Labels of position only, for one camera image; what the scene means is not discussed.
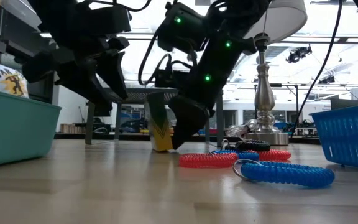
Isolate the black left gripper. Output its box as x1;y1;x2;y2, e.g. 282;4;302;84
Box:
22;6;132;118

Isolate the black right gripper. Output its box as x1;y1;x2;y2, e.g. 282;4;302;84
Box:
154;54;226;150

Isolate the green yellow crayon box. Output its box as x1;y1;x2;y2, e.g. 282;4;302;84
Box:
146;91;174;153

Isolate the light teal plastic container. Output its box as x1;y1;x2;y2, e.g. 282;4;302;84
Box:
0;86;62;169

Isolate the grey perforated metal shelf riser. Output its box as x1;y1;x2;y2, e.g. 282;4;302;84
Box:
85;87;224;147

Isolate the clear glass light bulb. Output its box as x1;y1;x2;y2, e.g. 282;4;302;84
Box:
227;119;260;138

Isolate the white shade silver table lamp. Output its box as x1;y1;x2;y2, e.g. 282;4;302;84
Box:
244;0;308;146

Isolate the person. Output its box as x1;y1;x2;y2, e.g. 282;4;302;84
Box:
0;46;30;99

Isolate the black ceiling spotlight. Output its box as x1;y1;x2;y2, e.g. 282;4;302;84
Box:
286;45;313;65

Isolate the blue perforated plastic basket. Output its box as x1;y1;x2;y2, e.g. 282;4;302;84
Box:
309;103;358;174

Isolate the black computer monitor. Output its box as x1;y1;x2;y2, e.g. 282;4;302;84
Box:
330;98;358;110

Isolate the red coil wrist keychain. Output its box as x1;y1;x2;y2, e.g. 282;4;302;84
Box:
178;152;239;169
253;149;291;162

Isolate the black aluminium table frame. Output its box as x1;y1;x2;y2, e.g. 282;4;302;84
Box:
54;133;321;146

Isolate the blue coil wrist keychain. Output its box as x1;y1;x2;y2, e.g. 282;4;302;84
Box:
210;149;260;162
232;159;336;189

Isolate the black coil wrist keychain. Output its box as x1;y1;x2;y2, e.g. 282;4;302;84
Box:
221;138;272;152

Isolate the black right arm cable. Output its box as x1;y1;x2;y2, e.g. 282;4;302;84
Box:
290;0;344;136

